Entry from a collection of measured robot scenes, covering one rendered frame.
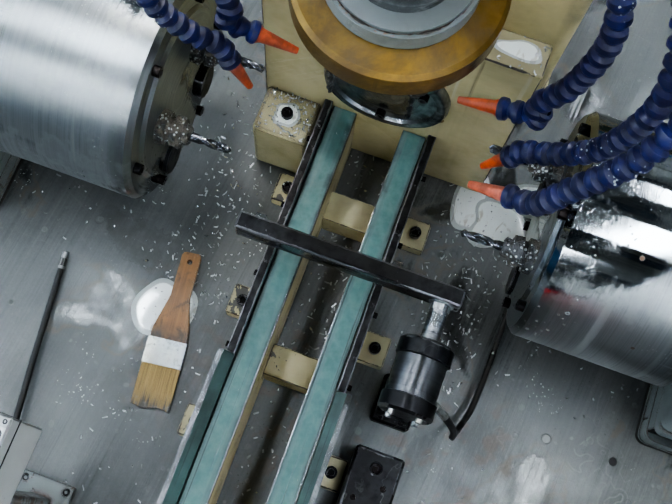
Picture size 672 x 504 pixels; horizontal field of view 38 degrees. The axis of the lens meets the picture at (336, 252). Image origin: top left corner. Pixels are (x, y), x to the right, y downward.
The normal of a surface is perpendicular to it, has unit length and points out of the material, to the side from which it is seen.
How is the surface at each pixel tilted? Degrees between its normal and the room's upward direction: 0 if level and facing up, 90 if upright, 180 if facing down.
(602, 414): 0
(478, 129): 90
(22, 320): 0
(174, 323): 0
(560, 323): 66
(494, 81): 90
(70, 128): 54
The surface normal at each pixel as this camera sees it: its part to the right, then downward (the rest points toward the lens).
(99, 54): -0.06, 0.00
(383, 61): 0.04, -0.27
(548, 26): -0.34, 0.90
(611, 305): -0.22, 0.48
